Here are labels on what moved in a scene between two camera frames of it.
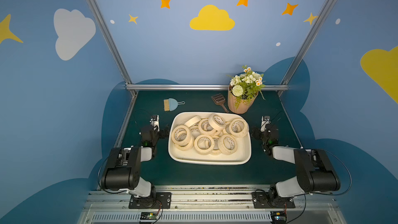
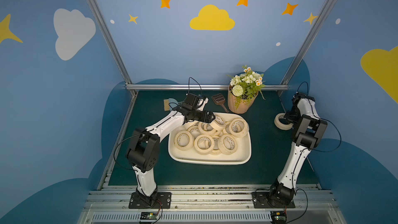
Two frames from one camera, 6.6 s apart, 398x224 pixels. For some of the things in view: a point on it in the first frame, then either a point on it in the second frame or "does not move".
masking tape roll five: (203, 144) does not move
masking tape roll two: (216, 121) does not move
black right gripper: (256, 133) → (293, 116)
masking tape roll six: (227, 144) does not move
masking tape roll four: (181, 135) → (280, 125)
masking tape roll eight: (182, 139) does not move
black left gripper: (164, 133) → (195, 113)
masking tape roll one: (238, 127) does not move
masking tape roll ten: (216, 151) does not move
